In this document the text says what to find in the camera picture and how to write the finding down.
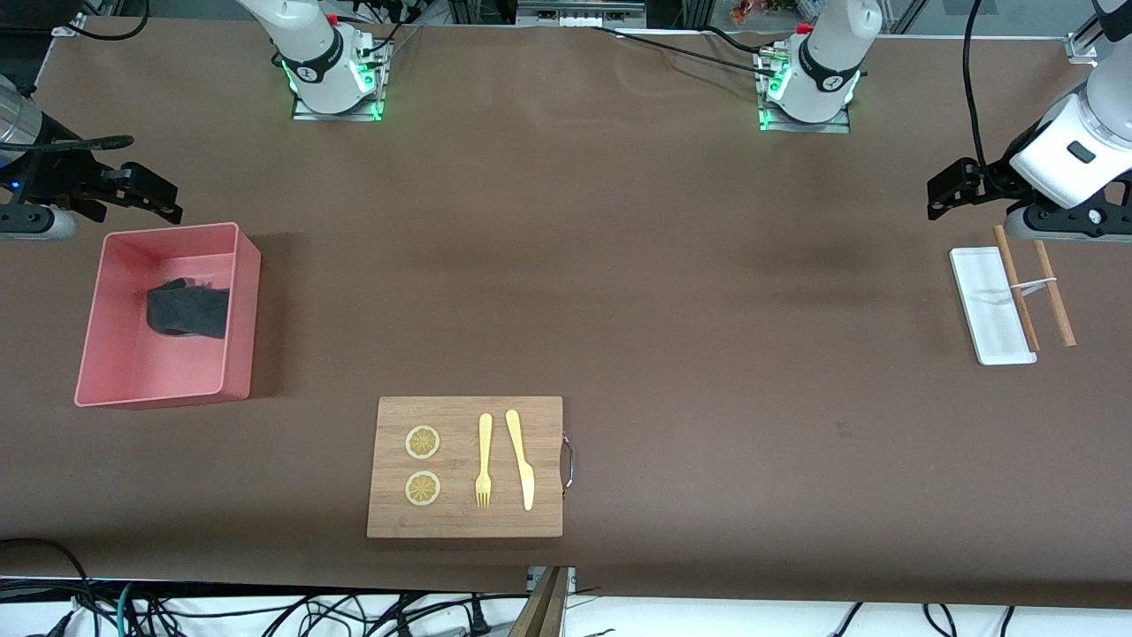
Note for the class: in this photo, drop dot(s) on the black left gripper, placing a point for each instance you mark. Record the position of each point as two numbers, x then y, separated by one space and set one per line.
992 180

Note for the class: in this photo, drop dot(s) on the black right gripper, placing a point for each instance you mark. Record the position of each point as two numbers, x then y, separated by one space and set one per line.
60 172

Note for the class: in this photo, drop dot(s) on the grey and red cloth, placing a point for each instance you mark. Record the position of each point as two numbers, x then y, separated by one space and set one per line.
190 310

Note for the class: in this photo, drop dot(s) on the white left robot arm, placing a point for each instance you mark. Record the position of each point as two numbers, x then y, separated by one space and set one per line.
1070 164

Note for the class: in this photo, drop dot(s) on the wooden chopsticks pair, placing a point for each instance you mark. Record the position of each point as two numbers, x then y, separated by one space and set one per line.
1017 292

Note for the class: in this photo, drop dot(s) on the white rack base tray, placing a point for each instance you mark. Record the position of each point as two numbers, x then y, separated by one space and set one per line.
986 305

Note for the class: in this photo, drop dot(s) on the wooden rack rod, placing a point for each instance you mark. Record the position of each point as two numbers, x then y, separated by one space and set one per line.
1054 296

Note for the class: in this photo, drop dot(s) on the pink plastic bin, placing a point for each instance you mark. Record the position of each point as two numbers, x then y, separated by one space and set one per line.
133 372

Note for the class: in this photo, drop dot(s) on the orange small object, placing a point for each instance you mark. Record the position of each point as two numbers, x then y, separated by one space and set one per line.
745 11

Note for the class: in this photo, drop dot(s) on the lemon slice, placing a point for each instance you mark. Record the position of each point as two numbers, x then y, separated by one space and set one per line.
423 488
423 442

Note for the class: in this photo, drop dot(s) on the yellow plastic fork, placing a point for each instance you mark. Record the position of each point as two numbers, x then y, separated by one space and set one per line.
484 460

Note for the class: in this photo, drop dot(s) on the wooden cutting board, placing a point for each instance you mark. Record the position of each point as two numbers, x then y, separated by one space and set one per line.
464 522

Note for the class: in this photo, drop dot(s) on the yellow plastic knife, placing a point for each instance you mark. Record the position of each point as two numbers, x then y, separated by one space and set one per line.
522 460

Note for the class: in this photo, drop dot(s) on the black floor plug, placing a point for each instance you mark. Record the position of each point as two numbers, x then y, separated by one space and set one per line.
478 619

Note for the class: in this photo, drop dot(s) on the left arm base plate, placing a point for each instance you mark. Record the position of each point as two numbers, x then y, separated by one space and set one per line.
836 124

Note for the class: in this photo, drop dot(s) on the aluminium corner bracket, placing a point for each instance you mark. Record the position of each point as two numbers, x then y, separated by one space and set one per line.
69 25
1083 49

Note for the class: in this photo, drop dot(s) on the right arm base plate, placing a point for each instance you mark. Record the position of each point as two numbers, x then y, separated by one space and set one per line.
340 113

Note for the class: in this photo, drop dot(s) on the grey aluminium frame rail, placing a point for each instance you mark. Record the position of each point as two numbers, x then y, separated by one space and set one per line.
579 12

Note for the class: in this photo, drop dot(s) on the small metal bracket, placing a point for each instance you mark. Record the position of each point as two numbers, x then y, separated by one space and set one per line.
568 577

